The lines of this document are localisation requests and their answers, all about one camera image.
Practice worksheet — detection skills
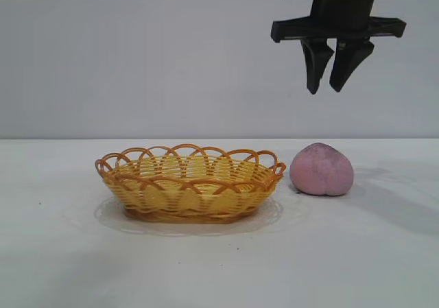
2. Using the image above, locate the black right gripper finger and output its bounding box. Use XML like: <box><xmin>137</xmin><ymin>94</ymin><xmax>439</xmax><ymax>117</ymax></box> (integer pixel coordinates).
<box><xmin>329</xmin><ymin>38</ymin><xmax>375</xmax><ymax>93</ymax></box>
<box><xmin>300</xmin><ymin>38</ymin><xmax>335</xmax><ymax>95</ymax></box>

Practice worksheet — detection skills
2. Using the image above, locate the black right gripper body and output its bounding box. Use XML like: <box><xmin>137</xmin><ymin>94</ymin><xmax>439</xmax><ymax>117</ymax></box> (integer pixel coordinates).
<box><xmin>270</xmin><ymin>0</ymin><xmax>408</xmax><ymax>45</ymax></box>

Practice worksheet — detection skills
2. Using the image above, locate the pink peach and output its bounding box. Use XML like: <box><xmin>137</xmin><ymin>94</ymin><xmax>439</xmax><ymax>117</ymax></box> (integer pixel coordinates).
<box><xmin>289</xmin><ymin>142</ymin><xmax>355</xmax><ymax>198</ymax></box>

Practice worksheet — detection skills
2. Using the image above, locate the yellow woven plastic basket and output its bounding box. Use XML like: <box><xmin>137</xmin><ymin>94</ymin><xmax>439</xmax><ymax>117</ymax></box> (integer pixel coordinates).
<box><xmin>94</xmin><ymin>143</ymin><xmax>287</xmax><ymax>225</ymax></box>

